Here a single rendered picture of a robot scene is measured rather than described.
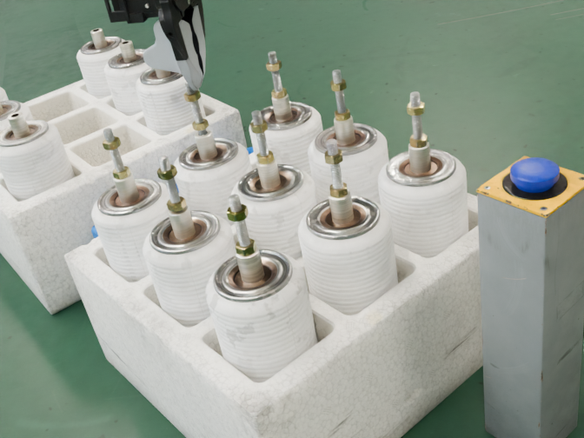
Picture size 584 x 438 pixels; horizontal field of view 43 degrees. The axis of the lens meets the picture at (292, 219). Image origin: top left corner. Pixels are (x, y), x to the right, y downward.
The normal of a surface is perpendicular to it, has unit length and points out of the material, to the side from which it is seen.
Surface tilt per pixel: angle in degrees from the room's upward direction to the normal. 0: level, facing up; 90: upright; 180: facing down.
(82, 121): 90
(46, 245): 90
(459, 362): 90
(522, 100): 0
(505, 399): 90
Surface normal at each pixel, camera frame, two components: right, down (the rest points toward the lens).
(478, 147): -0.16, -0.82
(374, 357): 0.64, 0.33
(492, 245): -0.75, 0.46
